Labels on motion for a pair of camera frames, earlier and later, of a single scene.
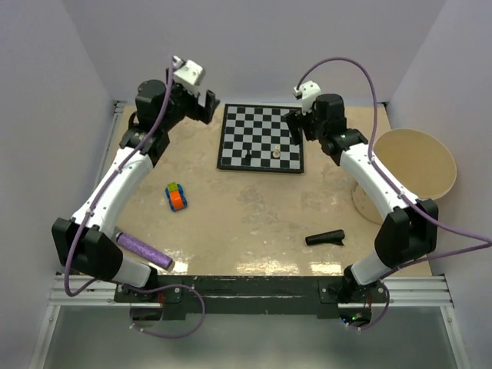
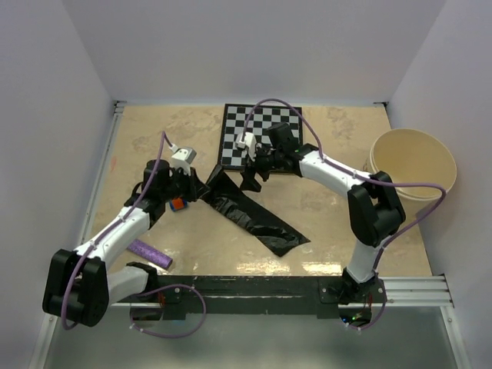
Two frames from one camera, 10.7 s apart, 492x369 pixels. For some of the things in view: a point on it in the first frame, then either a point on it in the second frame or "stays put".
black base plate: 180,295 stays put
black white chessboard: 257,137 stays put
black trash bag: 334,237 -> 231,198
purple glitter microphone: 144,250 stays put
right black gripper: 297,121 -> 249,181
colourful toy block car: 176,197 stays put
